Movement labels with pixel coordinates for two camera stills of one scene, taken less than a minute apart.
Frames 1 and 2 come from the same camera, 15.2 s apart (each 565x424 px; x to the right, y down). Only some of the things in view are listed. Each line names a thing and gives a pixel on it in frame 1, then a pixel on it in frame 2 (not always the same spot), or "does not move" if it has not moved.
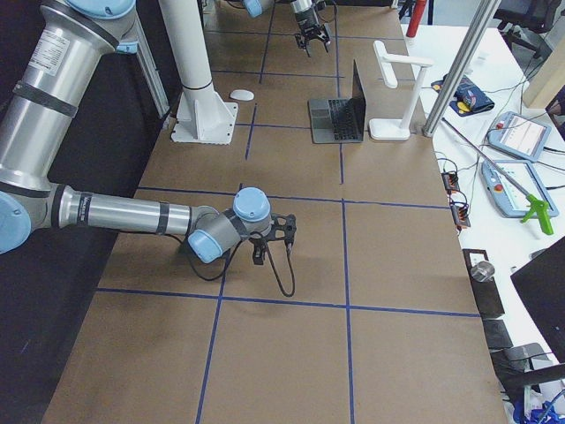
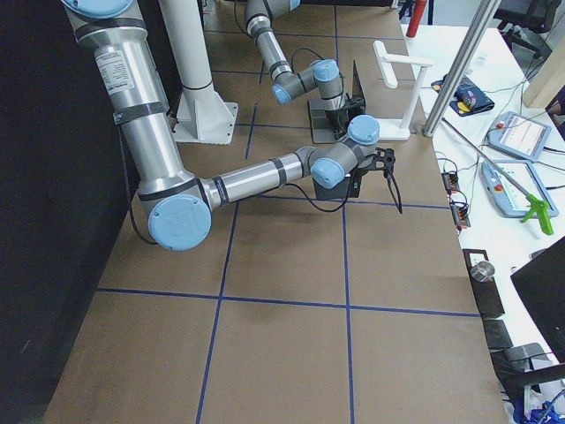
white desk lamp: x=397 y=129 does not move
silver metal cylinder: x=483 y=271 does not move
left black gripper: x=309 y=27 -> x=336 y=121
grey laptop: x=334 y=121 does not move
